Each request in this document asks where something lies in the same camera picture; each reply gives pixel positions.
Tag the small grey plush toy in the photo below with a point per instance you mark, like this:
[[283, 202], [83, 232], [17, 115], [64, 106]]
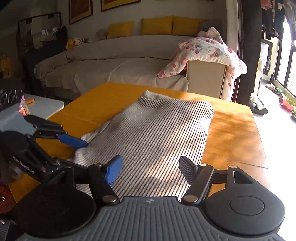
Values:
[[85, 40]]

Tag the black framed glass panel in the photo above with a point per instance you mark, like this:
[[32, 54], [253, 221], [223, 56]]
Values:
[[39, 25]]

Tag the hanging dark clothes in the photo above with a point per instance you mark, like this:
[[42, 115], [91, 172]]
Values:
[[268, 18]]

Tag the floral pink quilt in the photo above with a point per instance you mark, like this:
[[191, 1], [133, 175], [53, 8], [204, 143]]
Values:
[[208, 51]]

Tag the white spotted plush toy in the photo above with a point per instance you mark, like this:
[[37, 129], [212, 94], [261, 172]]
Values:
[[78, 41]]

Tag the small yellow plush toy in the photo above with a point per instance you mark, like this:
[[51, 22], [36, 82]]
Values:
[[70, 44]]

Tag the large yellow stuffed toy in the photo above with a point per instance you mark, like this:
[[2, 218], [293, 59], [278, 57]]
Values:
[[5, 66]]

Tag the red cloth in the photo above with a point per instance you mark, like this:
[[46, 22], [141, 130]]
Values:
[[5, 194]]

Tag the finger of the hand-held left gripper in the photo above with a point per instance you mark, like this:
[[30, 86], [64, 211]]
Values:
[[39, 120], [71, 141]]

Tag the grey striped towel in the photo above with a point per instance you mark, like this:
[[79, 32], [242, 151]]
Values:
[[157, 134]]

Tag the white floor appliance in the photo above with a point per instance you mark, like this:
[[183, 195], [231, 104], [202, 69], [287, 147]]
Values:
[[259, 104]]

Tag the framed wall picture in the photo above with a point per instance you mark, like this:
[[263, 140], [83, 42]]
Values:
[[120, 4], [81, 10]]

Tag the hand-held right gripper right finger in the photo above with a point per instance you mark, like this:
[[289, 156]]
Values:
[[188, 170]]

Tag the small brown pot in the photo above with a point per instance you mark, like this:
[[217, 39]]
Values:
[[281, 98]]

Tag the green slippers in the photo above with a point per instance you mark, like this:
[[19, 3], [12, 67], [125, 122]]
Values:
[[278, 90]]

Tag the light framed door panel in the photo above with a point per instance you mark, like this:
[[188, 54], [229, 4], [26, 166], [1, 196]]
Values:
[[264, 53]]

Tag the black patterned container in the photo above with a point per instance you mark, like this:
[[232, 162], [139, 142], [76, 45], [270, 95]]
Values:
[[11, 97]]

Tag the beige plush toy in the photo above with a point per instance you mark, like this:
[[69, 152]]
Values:
[[102, 34]]

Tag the white sofa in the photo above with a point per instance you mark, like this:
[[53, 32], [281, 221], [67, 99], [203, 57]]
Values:
[[104, 64]]

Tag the dark brown curtain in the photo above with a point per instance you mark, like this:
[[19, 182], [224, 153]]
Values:
[[247, 46]]

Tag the black window frame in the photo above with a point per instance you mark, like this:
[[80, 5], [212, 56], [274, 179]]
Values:
[[285, 69]]

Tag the pink packet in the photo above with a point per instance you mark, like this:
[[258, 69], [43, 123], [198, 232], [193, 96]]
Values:
[[23, 109]]

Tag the white standing rack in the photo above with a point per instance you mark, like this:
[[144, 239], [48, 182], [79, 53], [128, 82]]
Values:
[[258, 69]]

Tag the red basin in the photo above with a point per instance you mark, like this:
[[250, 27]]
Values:
[[289, 105]]

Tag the black cabinet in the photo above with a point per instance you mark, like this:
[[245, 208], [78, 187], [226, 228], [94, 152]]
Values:
[[57, 39]]

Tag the yellow sofa cushion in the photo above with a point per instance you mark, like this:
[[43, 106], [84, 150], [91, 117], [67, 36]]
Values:
[[120, 30], [187, 26], [157, 26]]

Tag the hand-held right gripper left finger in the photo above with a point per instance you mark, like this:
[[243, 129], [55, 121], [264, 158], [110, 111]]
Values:
[[113, 170]]

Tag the beige slippers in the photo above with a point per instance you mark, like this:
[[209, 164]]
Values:
[[270, 86]]

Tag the orange marker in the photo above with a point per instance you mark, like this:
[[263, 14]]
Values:
[[30, 101]]

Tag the grey pillow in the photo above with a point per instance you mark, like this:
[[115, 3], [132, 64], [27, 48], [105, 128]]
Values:
[[203, 26]]

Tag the white side table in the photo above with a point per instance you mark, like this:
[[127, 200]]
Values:
[[44, 106]]

